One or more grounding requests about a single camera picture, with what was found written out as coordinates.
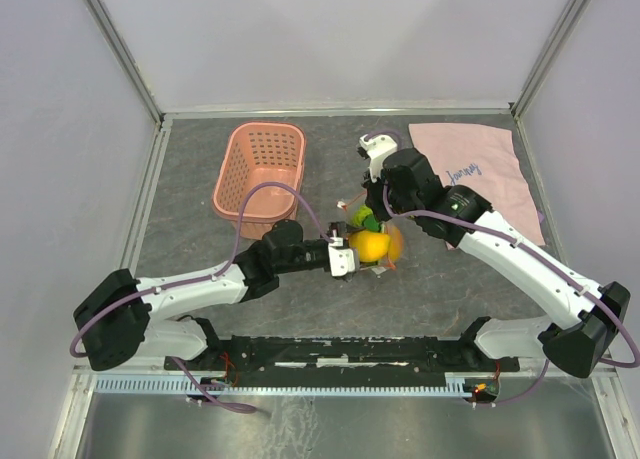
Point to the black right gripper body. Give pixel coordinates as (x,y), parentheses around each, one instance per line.
(376,202)

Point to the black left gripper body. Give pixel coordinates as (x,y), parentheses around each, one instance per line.
(340,228)

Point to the green toy fruit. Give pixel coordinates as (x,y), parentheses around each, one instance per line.
(360,214)

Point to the toy peach slice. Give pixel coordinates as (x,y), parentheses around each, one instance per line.
(370,223)

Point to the yellow toy mango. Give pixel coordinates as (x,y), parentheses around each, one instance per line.
(371,246)

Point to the clear zip top bag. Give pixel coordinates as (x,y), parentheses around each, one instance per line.
(348,207)

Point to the orange toy fruit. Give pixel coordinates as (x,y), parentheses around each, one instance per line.
(396,245)

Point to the pink plastic basket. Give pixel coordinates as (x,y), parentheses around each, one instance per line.
(256,153)

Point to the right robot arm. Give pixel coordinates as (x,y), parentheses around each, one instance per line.
(581,317)

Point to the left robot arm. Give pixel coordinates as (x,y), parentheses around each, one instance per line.
(126,317)

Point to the pink cloth with writing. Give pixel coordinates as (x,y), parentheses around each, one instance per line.
(482,158)

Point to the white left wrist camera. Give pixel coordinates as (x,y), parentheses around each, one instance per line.
(343,259)

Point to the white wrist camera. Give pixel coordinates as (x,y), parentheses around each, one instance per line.
(343,259)
(376,148)

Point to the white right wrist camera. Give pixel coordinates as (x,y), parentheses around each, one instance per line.
(376,148)

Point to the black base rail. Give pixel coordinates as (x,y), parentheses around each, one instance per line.
(348,361)

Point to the light blue cable duct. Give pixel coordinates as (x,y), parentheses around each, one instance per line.
(179,384)

